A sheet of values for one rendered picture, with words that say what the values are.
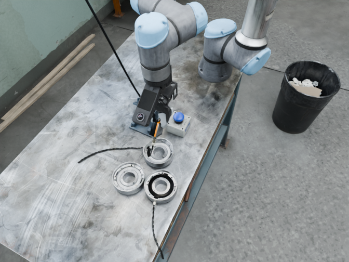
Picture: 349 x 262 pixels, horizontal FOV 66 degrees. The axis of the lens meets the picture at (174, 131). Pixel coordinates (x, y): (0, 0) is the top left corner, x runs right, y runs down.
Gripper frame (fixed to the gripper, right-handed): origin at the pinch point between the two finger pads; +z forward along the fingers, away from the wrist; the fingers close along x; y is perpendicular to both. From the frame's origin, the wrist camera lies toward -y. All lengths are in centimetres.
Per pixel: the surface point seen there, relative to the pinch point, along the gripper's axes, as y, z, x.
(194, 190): 13, 69, -9
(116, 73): 24.7, 13.4, 37.3
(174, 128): 7.0, 9.2, -1.9
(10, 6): 63, 33, 162
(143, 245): -31.5, 13.1, -12.2
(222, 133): 55, 70, -8
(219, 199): 25, 93, -22
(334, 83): 113, 55, -59
